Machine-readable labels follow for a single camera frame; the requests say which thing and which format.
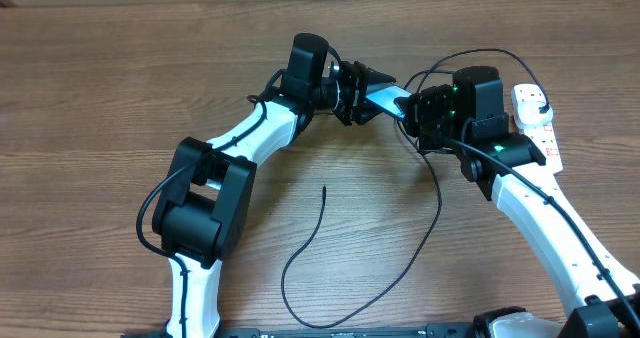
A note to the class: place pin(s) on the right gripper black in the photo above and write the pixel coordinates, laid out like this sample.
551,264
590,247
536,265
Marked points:
417,109

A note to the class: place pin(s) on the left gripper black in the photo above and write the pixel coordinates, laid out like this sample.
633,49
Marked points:
355,109

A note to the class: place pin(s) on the Samsung Galaxy smartphone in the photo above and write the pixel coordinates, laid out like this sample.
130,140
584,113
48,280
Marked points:
390,98

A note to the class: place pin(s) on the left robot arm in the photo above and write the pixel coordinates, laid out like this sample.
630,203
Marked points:
202,204

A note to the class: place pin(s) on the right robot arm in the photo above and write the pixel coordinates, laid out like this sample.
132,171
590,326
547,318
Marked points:
514,158

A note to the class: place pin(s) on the white USB charger plug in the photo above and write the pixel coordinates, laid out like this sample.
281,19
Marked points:
528,115

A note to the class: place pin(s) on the white power strip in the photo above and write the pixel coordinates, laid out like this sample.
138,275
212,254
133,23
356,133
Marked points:
543,136

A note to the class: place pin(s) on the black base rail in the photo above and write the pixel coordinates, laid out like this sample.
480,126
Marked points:
520,326

